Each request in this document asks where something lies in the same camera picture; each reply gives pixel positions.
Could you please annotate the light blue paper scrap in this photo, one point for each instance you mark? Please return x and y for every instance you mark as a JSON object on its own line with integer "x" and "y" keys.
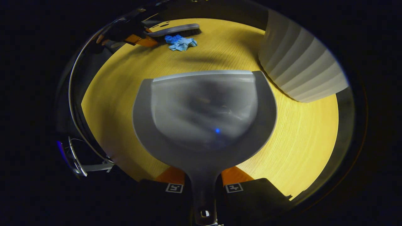
{"x": 183, "y": 44}

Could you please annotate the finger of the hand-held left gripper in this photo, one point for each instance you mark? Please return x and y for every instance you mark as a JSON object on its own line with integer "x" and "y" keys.
{"x": 138, "y": 40}

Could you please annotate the grey dustpan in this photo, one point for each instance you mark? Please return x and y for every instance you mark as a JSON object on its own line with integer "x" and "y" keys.
{"x": 204, "y": 119}

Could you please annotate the dark blue paper scrap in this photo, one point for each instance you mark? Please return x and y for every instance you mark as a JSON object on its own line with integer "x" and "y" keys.
{"x": 172, "y": 39}

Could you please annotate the wooden desktop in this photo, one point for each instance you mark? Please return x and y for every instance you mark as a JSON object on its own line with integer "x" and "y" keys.
{"x": 119, "y": 103}

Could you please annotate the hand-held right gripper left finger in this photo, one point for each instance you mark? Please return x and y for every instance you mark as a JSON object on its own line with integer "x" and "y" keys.
{"x": 157, "y": 201}

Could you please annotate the white metal frame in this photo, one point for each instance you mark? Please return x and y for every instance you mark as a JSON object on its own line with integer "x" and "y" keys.
{"x": 73, "y": 94}

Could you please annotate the small grey broom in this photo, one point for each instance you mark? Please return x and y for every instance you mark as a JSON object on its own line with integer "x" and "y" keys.
{"x": 176, "y": 29}

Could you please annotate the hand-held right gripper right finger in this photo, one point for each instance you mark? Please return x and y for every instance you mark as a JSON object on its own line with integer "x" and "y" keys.
{"x": 251, "y": 201}

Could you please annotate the white ribbed garbage bin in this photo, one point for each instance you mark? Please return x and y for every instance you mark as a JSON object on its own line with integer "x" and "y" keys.
{"x": 301, "y": 62}

